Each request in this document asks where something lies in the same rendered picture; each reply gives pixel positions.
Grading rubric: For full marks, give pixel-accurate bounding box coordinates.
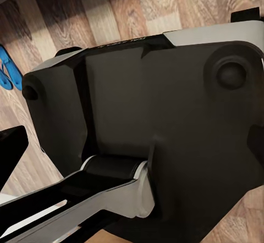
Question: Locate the sandal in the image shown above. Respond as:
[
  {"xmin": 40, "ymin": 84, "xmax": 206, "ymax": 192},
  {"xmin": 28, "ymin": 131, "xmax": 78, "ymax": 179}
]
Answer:
[
  {"xmin": 0, "ymin": 44, "xmax": 23, "ymax": 90},
  {"xmin": 0, "ymin": 69, "xmax": 13, "ymax": 90}
]

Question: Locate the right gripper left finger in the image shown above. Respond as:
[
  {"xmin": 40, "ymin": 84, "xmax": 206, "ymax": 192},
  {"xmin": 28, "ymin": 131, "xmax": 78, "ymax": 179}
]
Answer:
[{"xmin": 0, "ymin": 125, "xmax": 29, "ymax": 191}]

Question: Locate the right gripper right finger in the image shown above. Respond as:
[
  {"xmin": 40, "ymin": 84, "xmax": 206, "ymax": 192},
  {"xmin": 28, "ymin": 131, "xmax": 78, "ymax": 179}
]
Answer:
[{"xmin": 246, "ymin": 125, "xmax": 264, "ymax": 169}]

